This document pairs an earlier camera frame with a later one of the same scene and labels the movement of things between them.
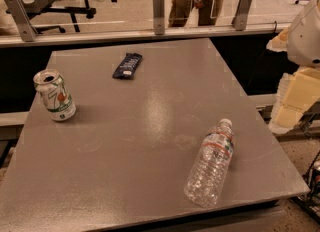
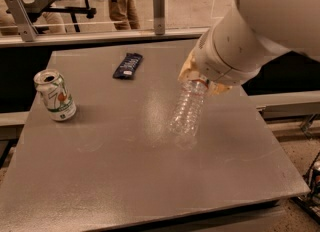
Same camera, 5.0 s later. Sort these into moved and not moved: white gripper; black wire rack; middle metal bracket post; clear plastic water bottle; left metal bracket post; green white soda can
Moved: white gripper; clear plastic water bottle
Not moved: left metal bracket post; green white soda can; middle metal bracket post; black wire rack
